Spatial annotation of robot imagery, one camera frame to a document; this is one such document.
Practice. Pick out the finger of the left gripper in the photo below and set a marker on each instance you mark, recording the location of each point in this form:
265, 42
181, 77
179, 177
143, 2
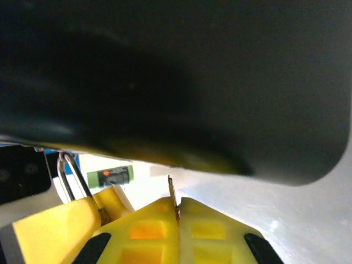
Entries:
55, 231
112, 202

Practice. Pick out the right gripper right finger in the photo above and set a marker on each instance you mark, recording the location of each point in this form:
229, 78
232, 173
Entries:
217, 233

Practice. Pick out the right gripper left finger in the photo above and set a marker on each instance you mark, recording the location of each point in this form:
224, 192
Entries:
145, 233

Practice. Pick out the brass padlock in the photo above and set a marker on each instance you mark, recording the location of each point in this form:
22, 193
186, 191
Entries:
63, 178

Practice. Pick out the small metal key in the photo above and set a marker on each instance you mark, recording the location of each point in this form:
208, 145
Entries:
173, 192

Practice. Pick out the starry night painted box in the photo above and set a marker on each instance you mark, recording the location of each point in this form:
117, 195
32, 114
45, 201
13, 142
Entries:
176, 82

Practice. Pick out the green cylinder with black label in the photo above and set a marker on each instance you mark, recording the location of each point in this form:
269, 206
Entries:
110, 177

